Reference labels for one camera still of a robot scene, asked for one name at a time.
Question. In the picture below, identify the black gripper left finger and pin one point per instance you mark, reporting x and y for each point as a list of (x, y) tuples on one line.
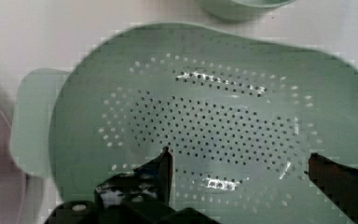
[(153, 179)]

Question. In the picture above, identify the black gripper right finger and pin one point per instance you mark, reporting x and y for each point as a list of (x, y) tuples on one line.
[(338, 182)]

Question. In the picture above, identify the green plastic strainer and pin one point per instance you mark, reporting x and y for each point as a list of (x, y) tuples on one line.
[(241, 118)]

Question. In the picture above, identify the green cup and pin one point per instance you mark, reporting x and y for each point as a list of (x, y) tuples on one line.
[(241, 10)]

